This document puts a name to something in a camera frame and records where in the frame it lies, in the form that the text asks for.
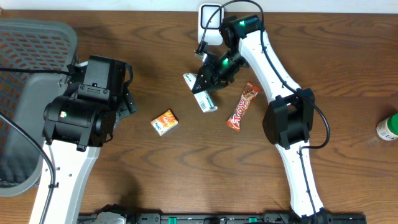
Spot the white Panadol box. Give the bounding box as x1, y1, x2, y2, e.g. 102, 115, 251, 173
183, 73, 218, 113

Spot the red Top chocolate bar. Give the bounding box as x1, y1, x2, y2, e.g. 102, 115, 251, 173
226, 82, 260, 131

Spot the orange small carton box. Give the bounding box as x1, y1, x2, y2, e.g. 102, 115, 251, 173
150, 110, 178, 136

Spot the green lid white jar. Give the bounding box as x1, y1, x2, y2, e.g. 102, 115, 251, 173
376, 114, 398, 141

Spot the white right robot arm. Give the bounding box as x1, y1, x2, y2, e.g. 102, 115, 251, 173
191, 15, 323, 221

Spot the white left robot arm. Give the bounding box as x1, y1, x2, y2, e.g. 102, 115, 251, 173
29, 55, 136, 223

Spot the white barcode scanner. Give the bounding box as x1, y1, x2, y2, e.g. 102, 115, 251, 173
198, 3, 224, 45

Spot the grey plastic basket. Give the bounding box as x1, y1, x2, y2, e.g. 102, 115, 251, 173
1, 19, 77, 197

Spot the black right camera cable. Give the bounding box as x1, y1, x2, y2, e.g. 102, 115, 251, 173
198, 0, 331, 218

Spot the black camera cable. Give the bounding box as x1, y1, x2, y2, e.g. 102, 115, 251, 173
0, 65, 75, 224
198, 0, 331, 218

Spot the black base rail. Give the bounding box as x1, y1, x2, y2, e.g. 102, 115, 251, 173
76, 204, 367, 224

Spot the black left camera cable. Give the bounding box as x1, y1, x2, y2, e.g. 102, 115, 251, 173
0, 65, 75, 224

